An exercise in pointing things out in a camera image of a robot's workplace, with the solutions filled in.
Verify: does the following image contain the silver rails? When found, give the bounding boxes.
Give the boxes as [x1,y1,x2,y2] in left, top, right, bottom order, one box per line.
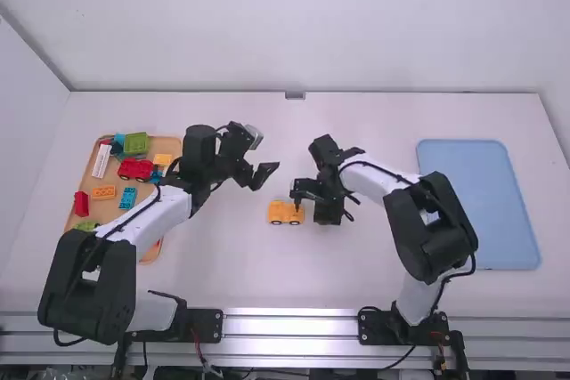
[0,306,570,372]

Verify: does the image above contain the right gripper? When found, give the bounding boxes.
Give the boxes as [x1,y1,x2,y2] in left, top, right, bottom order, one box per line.
[289,168,349,227]

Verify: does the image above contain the tan tray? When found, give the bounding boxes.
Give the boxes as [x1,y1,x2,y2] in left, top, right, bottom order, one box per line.
[64,132,184,265]

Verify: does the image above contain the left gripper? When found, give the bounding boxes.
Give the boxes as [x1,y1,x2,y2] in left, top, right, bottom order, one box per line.
[216,120,281,193]

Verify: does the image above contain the long white toy brick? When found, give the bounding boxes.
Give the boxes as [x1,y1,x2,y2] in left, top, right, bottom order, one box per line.
[91,142,112,179]

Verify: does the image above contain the yellow toy car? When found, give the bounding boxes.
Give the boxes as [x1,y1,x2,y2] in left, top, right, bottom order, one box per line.
[265,198,308,228]

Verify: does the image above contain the large green toy brick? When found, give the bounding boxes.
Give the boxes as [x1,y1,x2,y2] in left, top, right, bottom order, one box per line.
[123,131,151,157]

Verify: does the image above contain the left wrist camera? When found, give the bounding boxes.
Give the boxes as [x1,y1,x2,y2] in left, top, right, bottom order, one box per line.
[243,124,265,151]

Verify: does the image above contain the red toy brick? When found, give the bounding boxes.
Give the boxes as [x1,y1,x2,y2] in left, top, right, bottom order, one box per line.
[73,190,91,217]

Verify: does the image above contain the long teal toy brick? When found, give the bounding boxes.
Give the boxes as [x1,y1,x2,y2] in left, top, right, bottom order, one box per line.
[118,186,138,211]

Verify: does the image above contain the red toy car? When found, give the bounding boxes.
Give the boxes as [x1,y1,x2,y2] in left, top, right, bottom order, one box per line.
[117,157,153,183]

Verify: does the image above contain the blue mat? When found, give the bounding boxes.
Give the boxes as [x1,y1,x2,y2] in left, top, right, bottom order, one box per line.
[415,138,543,272]

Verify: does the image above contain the black cable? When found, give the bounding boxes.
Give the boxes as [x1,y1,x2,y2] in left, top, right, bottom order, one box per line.
[434,250,477,310]
[52,327,122,349]

